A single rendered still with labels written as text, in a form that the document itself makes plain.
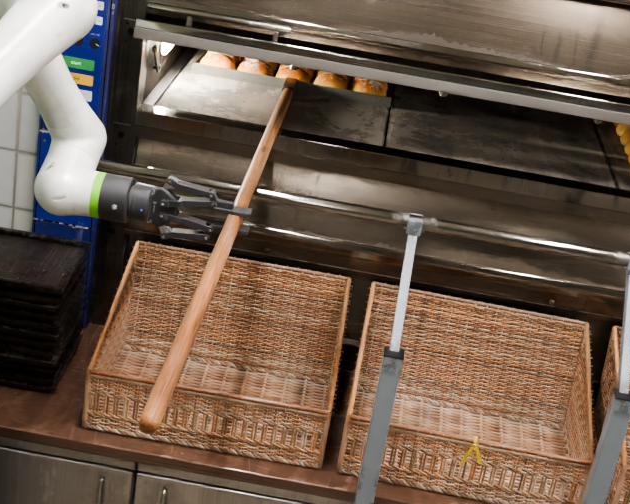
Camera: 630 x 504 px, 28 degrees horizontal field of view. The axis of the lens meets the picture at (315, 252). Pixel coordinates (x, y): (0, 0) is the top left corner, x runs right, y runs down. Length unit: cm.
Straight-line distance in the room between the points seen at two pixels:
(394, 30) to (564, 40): 39
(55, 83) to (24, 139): 76
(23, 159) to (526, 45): 126
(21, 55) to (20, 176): 114
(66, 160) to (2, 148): 72
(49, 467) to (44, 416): 12
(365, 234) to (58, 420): 87
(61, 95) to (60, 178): 16
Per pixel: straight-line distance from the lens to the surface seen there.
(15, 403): 298
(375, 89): 344
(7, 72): 211
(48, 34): 215
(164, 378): 188
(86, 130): 255
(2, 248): 308
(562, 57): 298
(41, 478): 295
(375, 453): 270
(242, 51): 286
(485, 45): 296
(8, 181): 326
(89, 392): 285
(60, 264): 302
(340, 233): 311
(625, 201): 311
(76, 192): 249
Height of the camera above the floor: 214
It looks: 23 degrees down
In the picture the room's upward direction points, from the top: 10 degrees clockwise
